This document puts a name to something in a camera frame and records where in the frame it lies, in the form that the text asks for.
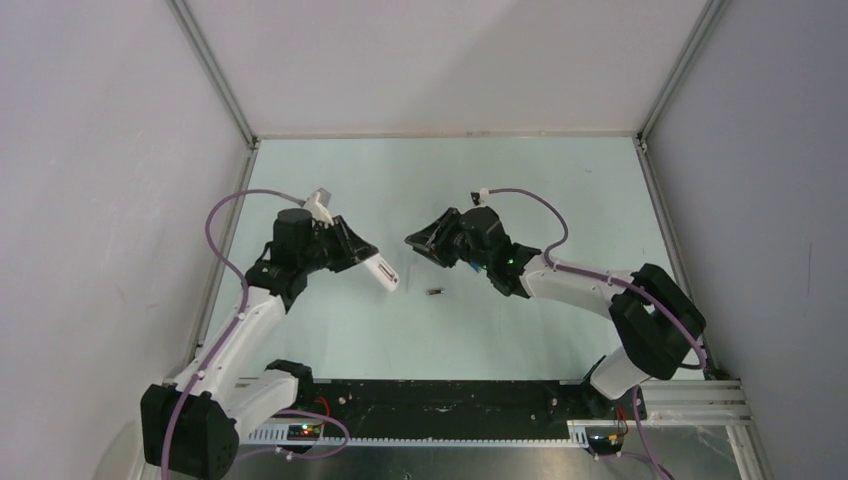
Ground left controller board with LEDs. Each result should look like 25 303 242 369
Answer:
285 424 323 443

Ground right controller board with wires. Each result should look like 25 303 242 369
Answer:
585 433 627 460

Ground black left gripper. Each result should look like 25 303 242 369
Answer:
300 216 378 274

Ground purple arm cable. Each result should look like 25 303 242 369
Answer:
486 188 710 480
158 189 352 480

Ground aluminium frame post right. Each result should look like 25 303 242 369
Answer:
636 0 732 145

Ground white remote control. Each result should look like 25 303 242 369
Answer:
363 254 399 292

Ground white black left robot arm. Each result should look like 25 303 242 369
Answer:
140 208 399 479

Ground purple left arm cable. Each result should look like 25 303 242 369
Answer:
158 189 352 480

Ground aluminium frame post left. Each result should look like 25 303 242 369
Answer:
166 0 258 150

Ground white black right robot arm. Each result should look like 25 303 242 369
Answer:
405 207 706 418

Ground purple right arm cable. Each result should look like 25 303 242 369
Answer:
486 188 710 480

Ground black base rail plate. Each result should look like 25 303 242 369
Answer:
310 379 647 441

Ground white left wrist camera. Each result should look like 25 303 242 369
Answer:
302 188 334 226

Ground aluminium frame post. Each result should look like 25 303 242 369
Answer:
636 0 732 145
166 0 258 150

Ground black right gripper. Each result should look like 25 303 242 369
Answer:
405 207 491 271

